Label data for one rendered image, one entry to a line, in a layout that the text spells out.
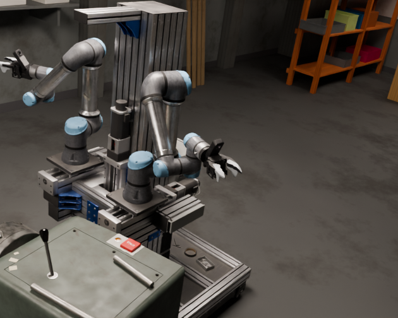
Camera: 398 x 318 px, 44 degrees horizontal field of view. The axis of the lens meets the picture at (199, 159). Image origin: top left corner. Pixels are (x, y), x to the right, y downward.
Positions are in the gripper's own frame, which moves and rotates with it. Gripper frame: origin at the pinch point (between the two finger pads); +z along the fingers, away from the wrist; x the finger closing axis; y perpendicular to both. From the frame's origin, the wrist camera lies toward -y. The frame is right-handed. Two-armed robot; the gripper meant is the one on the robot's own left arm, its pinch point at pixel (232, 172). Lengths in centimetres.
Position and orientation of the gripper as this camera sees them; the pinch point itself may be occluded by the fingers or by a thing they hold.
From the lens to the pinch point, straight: 193.4
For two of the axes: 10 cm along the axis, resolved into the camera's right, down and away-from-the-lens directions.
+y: -0.1, 8.6, 5.1
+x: -8.8, 2.4, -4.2
